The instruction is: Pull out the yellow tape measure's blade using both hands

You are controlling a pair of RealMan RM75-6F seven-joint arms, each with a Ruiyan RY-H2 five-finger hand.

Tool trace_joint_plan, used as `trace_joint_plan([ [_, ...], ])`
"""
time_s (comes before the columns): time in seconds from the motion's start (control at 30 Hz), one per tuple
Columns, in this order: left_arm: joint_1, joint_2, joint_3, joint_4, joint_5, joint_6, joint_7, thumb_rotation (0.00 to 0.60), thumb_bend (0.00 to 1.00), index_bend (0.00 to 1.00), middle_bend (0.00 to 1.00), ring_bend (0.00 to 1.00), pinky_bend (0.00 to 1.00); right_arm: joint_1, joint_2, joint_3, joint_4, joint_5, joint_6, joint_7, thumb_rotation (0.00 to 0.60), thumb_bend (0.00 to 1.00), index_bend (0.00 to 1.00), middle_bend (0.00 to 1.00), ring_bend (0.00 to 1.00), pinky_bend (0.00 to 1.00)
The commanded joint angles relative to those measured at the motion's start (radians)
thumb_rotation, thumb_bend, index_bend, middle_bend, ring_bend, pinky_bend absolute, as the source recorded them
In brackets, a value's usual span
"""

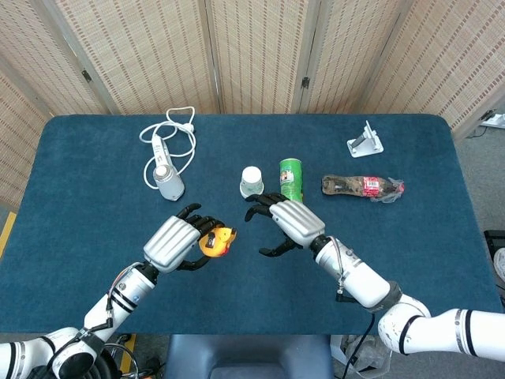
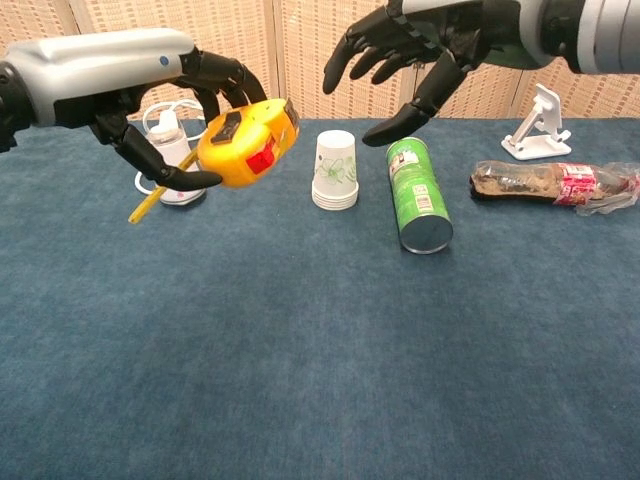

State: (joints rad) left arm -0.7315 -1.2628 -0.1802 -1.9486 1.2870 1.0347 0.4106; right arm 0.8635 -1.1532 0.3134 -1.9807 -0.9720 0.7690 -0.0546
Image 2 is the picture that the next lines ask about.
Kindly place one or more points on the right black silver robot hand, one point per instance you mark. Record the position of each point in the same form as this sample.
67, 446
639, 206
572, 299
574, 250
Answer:
480, 30

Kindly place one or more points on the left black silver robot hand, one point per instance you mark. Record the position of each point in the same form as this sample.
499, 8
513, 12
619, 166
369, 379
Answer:
100, 70

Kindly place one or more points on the yellow tape measure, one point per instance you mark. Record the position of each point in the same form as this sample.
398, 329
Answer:
235, 155

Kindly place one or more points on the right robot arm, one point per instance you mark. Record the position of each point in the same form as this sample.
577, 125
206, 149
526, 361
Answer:
610, 35

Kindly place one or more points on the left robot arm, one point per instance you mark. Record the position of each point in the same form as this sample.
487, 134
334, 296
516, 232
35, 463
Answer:
10, 110

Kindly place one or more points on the white phone stand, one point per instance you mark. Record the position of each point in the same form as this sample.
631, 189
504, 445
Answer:
542, 145

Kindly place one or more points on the crushed cola bottle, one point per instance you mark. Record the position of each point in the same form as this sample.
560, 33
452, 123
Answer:
510, 182

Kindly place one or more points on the bamboo folding screen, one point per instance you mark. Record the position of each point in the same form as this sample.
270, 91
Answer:
300, 50

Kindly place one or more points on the green chips can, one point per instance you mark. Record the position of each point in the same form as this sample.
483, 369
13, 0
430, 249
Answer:
417, 200

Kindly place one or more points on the white paper cup stack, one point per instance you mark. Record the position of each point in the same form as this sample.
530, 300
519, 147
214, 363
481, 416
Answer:
335, 165

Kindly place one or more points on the blue table cloth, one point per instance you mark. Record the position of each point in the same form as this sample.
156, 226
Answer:
320, 375

